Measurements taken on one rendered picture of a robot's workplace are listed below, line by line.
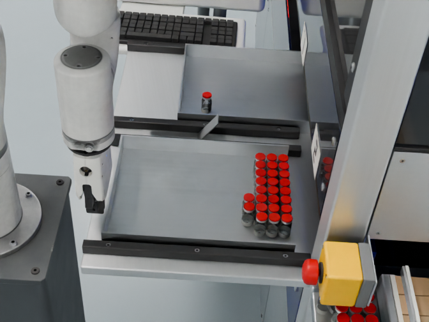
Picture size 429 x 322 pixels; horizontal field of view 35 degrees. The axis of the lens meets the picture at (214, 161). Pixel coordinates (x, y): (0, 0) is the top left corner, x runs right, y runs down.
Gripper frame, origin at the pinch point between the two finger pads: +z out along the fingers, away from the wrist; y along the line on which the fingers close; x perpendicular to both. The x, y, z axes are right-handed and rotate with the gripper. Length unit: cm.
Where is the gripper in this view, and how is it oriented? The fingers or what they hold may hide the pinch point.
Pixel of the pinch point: (95, 202)
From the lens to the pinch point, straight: 125.1
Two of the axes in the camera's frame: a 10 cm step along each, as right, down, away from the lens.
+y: 0.3, -6.9, 7.3
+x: -10.0, -0.6, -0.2
